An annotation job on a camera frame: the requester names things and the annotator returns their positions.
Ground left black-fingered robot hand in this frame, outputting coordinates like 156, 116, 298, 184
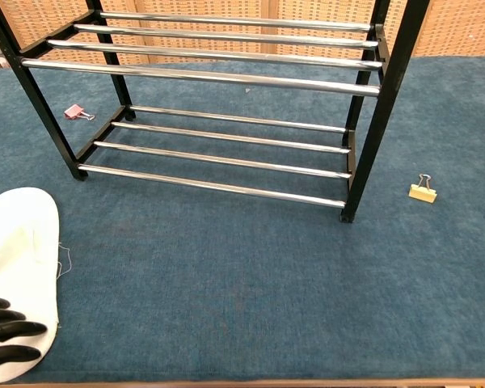
0, 296, 49, 369

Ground white slipper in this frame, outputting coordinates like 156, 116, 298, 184
0, 187, 61, 384

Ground black shoe rack chrome bars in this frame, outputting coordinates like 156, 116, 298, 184
0, 0, 429, 224

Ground pink tag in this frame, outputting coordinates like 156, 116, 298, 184
63, 103, 96, 122

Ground blue carpet table mat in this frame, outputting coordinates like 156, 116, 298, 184
0, 55, 485, 384

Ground yellow binder clip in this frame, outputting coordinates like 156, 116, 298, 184
407, 173, 438, 205

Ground woven wooden folding screen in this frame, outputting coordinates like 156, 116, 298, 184
0, 0, 485, 68

